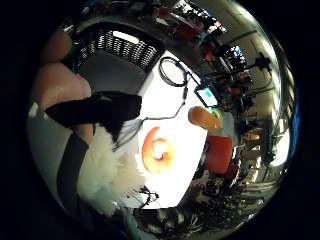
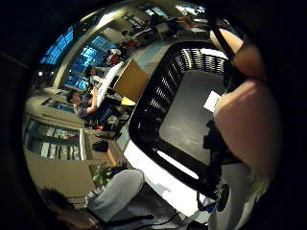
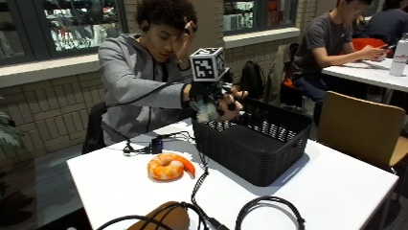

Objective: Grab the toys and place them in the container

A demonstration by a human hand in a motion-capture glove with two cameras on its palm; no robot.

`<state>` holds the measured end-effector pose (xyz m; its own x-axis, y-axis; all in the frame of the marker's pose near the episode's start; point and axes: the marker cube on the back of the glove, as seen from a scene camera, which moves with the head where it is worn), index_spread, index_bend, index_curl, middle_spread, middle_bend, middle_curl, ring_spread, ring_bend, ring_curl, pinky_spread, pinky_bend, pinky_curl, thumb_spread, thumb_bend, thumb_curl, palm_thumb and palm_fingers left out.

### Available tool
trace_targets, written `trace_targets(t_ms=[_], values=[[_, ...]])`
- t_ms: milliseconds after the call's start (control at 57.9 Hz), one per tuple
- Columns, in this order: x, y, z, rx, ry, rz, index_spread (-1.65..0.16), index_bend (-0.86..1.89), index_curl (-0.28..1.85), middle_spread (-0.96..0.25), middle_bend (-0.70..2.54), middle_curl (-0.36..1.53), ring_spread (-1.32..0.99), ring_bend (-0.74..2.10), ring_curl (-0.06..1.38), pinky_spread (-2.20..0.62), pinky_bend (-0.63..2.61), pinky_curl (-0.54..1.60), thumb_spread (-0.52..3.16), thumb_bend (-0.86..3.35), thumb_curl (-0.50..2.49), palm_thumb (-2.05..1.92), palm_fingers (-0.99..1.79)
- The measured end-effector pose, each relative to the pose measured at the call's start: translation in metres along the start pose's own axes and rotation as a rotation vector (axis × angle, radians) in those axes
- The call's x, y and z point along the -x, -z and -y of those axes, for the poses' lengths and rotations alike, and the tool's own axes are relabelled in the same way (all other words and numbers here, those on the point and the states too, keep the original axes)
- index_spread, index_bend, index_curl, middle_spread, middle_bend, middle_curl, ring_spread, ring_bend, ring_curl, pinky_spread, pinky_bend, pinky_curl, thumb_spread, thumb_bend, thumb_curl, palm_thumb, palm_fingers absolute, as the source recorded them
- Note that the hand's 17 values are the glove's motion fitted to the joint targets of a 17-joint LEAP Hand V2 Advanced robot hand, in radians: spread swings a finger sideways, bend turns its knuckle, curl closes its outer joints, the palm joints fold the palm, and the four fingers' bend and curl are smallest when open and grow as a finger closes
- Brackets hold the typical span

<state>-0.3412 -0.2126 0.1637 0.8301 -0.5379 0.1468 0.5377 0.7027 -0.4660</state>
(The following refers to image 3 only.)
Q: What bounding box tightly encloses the small black hub box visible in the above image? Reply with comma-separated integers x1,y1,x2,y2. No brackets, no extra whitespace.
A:
149,137,165,155

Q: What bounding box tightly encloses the brown chair back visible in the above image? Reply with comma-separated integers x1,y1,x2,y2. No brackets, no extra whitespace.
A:
126,200,192,230

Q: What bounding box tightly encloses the dark framed window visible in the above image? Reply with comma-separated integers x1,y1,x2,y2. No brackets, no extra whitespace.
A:
222,0,299,36
0,0,130,66

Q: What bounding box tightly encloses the braided black cable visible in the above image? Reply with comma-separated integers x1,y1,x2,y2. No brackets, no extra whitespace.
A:
157,130,231,230

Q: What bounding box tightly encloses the person in grey hoodie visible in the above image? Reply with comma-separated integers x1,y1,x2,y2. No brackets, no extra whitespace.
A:
97,0,199,147

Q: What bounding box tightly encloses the white cube with black markers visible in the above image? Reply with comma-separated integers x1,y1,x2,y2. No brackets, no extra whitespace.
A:
189,47,227,82

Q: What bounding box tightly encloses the orange chair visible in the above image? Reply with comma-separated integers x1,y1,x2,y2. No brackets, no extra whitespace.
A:
351,37,394,59

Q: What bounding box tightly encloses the thin black glove cable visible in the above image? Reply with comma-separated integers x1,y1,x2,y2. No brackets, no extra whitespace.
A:
101,80,194,155

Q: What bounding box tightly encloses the beige jacket on chair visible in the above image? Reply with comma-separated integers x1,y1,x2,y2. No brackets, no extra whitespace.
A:
262,42,300,108

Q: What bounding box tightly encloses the black woven plastic basket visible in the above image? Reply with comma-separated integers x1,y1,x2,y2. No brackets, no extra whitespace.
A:
192,97,314,188

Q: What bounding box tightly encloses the white table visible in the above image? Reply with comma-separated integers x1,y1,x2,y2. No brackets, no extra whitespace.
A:
320,57,408,105

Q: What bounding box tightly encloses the orange shrimp plush toy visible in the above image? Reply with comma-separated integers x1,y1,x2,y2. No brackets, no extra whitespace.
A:
146,152,197,182

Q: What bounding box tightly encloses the black backpack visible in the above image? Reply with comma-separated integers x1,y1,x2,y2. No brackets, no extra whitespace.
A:
238,60,267,101

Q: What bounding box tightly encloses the black cable over chair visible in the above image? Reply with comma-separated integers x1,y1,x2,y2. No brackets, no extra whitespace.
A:
96,201,210,230

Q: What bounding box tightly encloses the thick black looped cable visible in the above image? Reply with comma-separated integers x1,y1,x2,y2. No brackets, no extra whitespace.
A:
234,195,307,230

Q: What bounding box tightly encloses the white and teal fluffy toy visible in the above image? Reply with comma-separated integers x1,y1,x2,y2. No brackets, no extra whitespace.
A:
196,102,223,125

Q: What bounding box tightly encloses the white bottle with red label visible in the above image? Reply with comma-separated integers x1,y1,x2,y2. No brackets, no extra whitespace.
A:
388,32,408,78

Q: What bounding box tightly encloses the tan wooden chair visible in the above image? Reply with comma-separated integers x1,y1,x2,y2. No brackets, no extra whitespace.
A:
316,90,408,172

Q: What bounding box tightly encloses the green plant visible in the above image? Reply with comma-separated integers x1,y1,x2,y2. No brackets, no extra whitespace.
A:
0,97,24,151

